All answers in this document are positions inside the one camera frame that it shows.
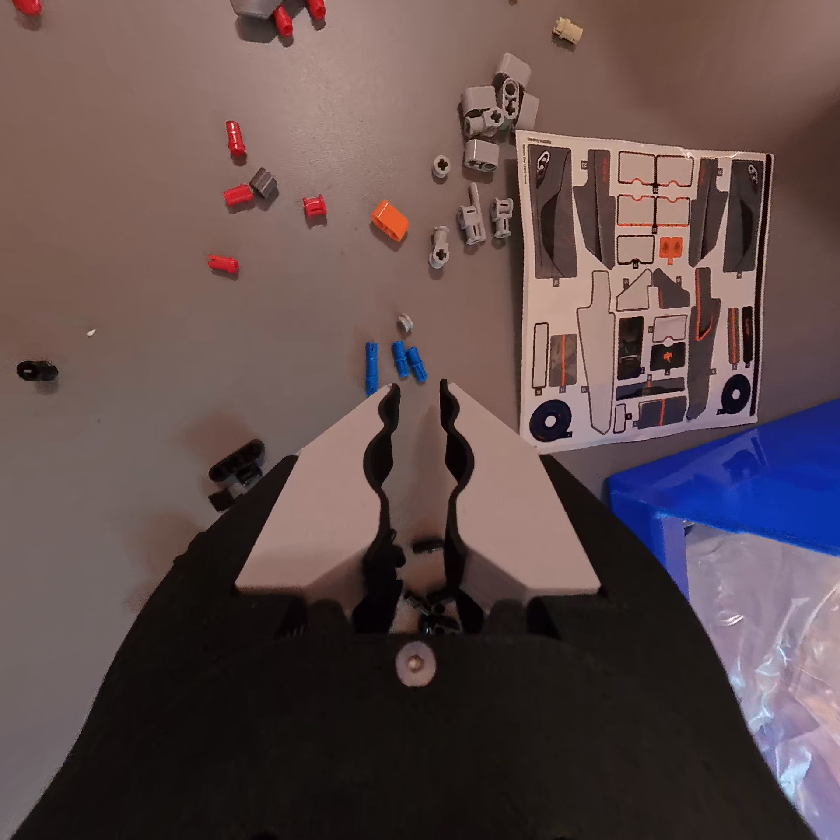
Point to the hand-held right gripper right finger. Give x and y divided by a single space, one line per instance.
525 525

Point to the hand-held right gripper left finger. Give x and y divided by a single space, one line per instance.
308 525

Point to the long blue lego pin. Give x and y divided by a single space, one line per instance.
371 367

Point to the pile of black lego pieces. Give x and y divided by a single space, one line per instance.
236 458

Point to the small blue lego pin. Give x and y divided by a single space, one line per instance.
400 359
417 365

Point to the lego sticker sheet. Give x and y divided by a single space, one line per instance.
590 315

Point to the small grey lego piece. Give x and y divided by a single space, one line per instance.
405 322

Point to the light grey lego connector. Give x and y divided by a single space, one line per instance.
502 216
439 248
471 220
481 155

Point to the small black lego connector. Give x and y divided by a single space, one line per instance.
36 371

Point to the orange lego piece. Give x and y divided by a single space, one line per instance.
389 220

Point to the dark grey lego connector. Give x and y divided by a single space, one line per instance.
262 182

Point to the light grey lego bush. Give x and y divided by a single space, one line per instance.
441 165

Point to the small tan lego pin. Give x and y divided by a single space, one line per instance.
568 29

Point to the clear plastic bag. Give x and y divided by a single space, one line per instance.
787 623

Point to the cluster of light grey blocks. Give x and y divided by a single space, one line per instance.
477 102

